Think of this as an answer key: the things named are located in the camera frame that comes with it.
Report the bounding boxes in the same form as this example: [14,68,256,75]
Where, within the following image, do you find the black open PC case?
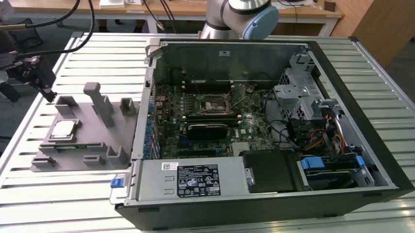
[109,36,415,231]

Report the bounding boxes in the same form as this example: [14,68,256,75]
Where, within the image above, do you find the black plastic shroud box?
[239,150,307,194]

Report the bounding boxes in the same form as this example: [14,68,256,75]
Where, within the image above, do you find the wooden cabinet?
[331,0,415,70]

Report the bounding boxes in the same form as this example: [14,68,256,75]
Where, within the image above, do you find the silver CPU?
[50,119,80,139]

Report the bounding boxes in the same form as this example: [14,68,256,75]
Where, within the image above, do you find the long wooden desk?
[0,0,345,33]

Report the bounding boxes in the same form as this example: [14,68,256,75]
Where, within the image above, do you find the silver power supply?
[128,156,252,203]

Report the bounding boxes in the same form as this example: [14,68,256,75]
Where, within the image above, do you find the metal socket cover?
[225,83,251,111]

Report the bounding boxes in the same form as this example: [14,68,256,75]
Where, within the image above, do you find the RAM slot white clips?
[185,122,243,126]
[181,81,235,85]
[181,85,235,90]
[185,117,243,122]

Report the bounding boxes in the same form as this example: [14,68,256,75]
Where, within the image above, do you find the grey parts rack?
[28,82,140,172]

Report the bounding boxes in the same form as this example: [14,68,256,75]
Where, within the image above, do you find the green motherboard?
[151,81,288,160]

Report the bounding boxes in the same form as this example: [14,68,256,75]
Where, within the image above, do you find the silver chipset heatsink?
[231,142,252,152]

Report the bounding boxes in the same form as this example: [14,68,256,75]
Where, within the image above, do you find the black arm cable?
[17,0,96,57]

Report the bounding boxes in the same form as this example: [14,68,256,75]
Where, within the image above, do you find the green RAM stick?
[53,143,89,149]

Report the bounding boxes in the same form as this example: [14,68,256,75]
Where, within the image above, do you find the orange yellow power wires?
[300,116,345,156]

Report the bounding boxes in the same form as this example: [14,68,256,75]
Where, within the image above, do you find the white box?
[98,0,127,10]

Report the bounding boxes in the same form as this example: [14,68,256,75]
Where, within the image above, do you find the CPU socket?
[193,93,235,117]

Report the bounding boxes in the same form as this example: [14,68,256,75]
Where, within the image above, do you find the hard disk in blue carrier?
[300,155,365,191]

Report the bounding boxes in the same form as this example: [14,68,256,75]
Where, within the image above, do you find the wire locking lever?
[225,83,243,97]
[199,109,232,116]

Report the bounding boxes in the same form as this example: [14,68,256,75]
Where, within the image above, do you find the black graphics card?
[187,123,229,141]

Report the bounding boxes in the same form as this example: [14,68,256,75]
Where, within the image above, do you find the silver drive cage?
[273,53,324,121]

